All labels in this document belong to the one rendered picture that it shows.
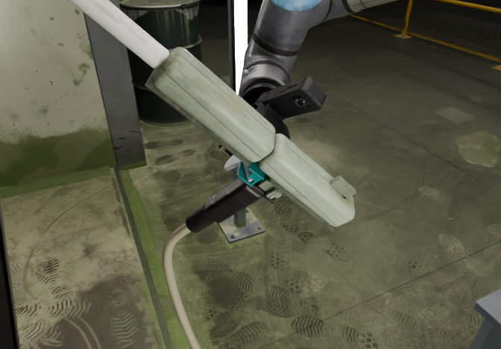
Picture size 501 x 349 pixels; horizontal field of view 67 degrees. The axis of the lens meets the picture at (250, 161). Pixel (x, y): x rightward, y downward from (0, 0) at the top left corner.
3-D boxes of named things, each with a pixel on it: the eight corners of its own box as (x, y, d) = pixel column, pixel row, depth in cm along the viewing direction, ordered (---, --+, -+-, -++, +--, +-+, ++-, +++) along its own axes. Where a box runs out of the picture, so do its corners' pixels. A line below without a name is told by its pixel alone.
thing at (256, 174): (254, 165, 51) (267, 156, 50) (251, 187, 48) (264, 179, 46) (240, 153, 50) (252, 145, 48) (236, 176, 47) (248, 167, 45)
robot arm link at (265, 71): (300, 88, 67) (263, 51, 63) (301, 104, 64) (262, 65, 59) (263, 115, 72) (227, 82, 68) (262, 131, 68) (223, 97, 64)
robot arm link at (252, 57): (253, 21, 73) (239, 66, 79) (247, 51, 63) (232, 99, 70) (300, 36, 74) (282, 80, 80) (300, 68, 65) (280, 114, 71)
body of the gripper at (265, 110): (251, 177, 60) (256, 130, 68) (294, 150, 55) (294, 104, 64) (215, 148, 56) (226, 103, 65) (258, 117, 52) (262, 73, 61)
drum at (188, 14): (125, 109, 323) (104, -3, 276) (184, 92, 354) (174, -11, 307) (158, 134, 285) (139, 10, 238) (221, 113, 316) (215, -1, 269)
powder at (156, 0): (108, 1, 277) (107, -1, 277) (173, -6, 306) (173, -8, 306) (141, 13, 242) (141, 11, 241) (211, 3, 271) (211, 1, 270)
